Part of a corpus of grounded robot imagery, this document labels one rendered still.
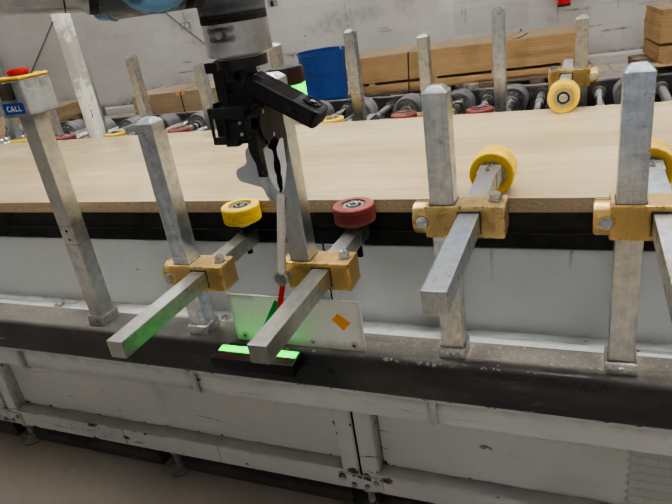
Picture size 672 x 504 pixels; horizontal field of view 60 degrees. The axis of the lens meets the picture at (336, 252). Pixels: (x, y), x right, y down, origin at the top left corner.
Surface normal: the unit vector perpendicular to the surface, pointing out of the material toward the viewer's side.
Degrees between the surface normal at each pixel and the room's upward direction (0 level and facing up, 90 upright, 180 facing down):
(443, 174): 90
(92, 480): 0
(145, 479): 0
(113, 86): 90
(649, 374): 0
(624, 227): 90
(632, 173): 90
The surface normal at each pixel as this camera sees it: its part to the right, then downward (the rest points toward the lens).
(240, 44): 0.23, 0.39
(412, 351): -0.14, -0.90
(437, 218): -0.36, 0.43
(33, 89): 0.92, 0.03
